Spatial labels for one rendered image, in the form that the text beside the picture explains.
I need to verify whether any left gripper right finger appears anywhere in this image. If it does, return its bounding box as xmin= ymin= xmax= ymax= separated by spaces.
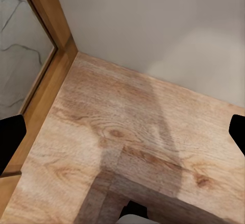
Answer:
xmin=229 ymin=114 xmax=245 ymax=155

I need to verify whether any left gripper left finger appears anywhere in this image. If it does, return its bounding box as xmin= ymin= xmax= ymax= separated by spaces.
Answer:
xmin=0 ymin=115 xmax=27 ymax=176

